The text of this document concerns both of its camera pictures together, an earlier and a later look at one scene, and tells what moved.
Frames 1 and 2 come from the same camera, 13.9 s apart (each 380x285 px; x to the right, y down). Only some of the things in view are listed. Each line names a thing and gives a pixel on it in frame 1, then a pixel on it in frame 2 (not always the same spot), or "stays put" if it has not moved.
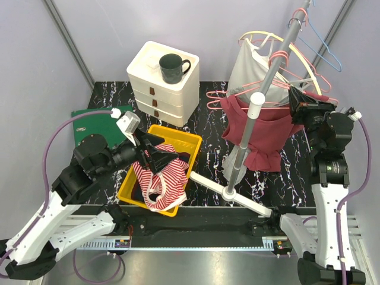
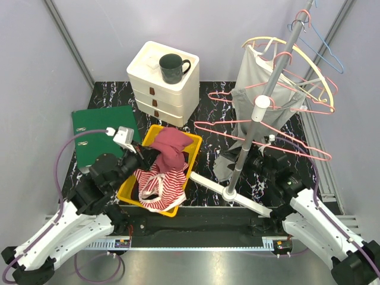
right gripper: (301, 105) -> (246, 170)
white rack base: (263, 210) stays put
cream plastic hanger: (281, 38) -> (303, 85)
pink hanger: (210, 98) -> (326, 160)
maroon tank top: (269, 135) -> (168, 142)
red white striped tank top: (161, 192) stays put
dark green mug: (173, 67) stays put
